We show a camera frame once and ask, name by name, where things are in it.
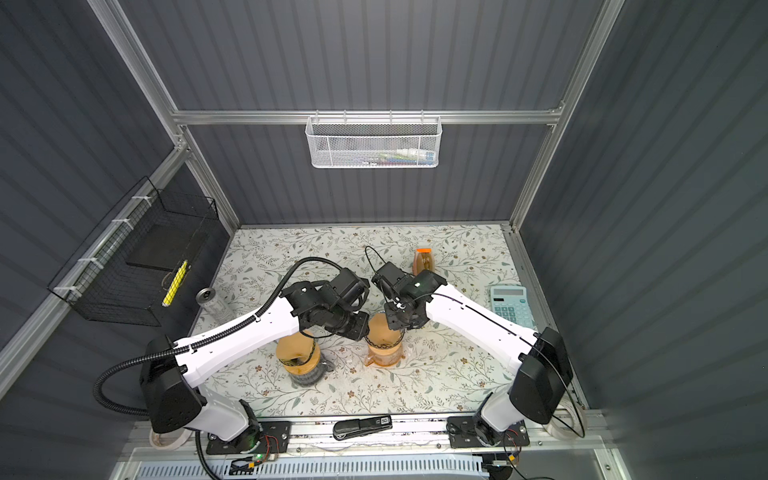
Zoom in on orange glass pitcher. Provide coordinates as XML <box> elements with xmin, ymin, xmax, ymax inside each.
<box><xmin>363</xmin><ymin>344</ymin><xmax>404</xmax><ymax>367</ymax></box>

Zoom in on grey glass pitcher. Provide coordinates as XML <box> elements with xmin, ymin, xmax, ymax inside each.
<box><xmin>289</xmin><ymin>358</ymin><xmax>335</xmax><ymax>387</ymax></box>

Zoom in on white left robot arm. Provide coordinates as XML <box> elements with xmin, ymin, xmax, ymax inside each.
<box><xmin>140</xmin><ymin>272</ymin><xmax>370</xmax><ymax>441</ymax></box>

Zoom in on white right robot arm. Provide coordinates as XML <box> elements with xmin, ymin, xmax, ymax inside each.
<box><xmin>373</xmin><ymin>264</ymin><xmax>573</xmax><ymax>445</ymax></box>

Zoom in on orange coffee filter holder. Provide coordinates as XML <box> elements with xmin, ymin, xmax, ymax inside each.
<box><xmin>412</xmin><ymin>248</ymin><xmax>434</xmax><ymax>276</ymax></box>

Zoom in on teal calculator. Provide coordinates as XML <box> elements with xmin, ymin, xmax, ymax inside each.
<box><xmin>489</xmin><ymin>285</ymin><xmax>536</xmax><ymax>329</ymax></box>

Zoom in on clear glass bottle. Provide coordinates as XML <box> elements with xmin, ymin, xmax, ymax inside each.
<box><xmin>196</xmin><ymin>287</ymin><xmax>235</xmax><ymax>324</ymax></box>

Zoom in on yellow marker pen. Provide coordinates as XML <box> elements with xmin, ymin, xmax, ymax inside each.
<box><xmin>161</xmin><ymin>260</ymin><xmax>189</xmax><ymax>308</ymax></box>

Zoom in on clear tape roll right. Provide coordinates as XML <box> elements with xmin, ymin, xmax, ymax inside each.
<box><xmin>543</xmin><ymin>405</ymin><xmax>586</xmax><ymax>441</ymax></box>

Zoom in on tape roll left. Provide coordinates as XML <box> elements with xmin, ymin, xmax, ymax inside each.
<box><xmin>149</xmin><ymin>428</ymin><xmax>193</xmax><ymax>451</ymax></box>

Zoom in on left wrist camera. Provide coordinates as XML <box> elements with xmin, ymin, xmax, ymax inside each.
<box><xmin>329</xmin><ymin>268</ymin><xmax>370</xmax><ymax>312</ymax></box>

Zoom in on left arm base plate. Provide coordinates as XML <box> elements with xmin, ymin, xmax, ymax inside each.
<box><xmin>205</xmin><ymin>421</ymin><xmax>292</xmax><ymax>456</ymax></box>

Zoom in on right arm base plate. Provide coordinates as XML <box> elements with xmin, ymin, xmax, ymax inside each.
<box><xmin>446</xmin><ymin>415</ymin><xmax>530</xmax><ymax>449</ymax></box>

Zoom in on white wire mesh basket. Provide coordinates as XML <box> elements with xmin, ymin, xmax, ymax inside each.
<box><xmin>305</xmin><ymin>115</ymin><xmax>443</xmax><ymax>169</ymax></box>

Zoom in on black wire basket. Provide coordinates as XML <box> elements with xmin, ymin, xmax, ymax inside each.
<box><xmin>48</xmin><ymin>177</ymin><xmax>219</xmax><ymax>327</ymax></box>

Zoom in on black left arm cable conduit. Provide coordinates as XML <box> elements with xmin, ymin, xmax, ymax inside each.
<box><xmin>92</xmin><ymin>256</ymin><xmax>346</xmax><ymax>480</ymax></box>

